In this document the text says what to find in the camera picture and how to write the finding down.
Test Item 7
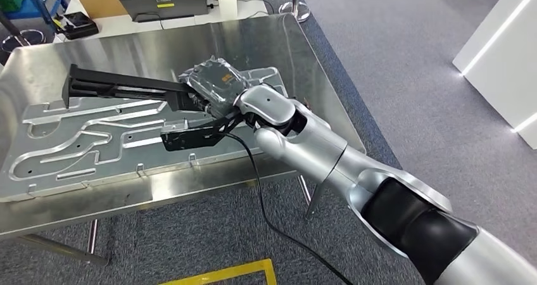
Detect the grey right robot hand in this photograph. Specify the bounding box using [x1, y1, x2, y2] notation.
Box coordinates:
[179, 55, 253, 121]

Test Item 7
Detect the black plastic frame part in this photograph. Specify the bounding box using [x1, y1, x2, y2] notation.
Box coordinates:
[61, 63, 219, 115]

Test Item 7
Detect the steel workbench table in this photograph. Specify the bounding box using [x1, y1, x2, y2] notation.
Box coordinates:
[0, 13, 367, 268]

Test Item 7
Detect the white plastic bottle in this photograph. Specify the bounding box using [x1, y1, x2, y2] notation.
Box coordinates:
[217, 0, 239, 20]

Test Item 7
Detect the white desk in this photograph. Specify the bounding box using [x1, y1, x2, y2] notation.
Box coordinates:
[52, 0, 269, 42]

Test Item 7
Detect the brown cardboard box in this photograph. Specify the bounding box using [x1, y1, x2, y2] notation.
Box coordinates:
[77, 0, 129, 20]

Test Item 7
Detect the black device with screen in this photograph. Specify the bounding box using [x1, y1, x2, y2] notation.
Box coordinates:
[53, 11, 100, 41]

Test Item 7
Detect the machined aluminium plate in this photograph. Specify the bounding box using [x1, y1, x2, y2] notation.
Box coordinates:
[0, 66, 290, 203]

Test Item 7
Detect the white cabinet with light strips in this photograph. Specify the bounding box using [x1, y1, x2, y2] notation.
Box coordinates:
[452, 0, 537, 151]

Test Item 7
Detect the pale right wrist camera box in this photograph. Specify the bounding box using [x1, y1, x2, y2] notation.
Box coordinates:
[161, 120, 189, 134]

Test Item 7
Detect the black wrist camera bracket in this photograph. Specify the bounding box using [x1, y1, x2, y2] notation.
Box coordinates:
[160, 108, 245, 152]

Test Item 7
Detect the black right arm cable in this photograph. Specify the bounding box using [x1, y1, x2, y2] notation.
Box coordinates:
[218, 131, 357, 285]

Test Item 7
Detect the blue metal frame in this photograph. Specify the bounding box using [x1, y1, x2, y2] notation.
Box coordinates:
[0, 0, 69, 22]

